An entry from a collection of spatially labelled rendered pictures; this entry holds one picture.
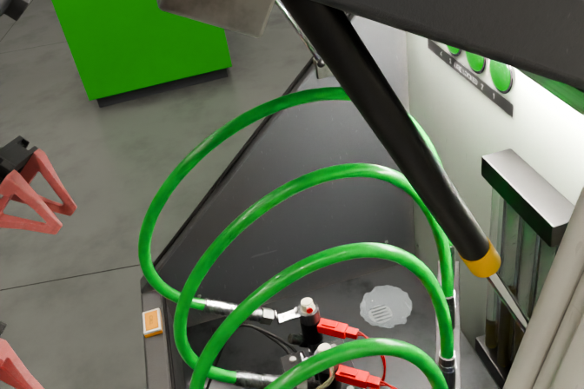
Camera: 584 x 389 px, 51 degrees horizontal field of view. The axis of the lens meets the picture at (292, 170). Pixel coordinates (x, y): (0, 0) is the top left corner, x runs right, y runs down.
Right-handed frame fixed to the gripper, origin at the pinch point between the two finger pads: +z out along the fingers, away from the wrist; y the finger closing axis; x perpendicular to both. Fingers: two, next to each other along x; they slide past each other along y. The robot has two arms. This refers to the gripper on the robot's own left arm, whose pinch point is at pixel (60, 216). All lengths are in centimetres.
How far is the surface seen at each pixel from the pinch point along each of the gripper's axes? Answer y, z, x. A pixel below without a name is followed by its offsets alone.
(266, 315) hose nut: 4.4, 27.9, -1.1
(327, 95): -0.4, 15.0, -29.1
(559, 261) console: -35, 23, -34
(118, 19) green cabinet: 317, -52, 56
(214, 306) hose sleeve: 2.3, 21.1, 0.5
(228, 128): -2.1, 8.7, -20.4
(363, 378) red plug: -3.0, 39.6, -5.2
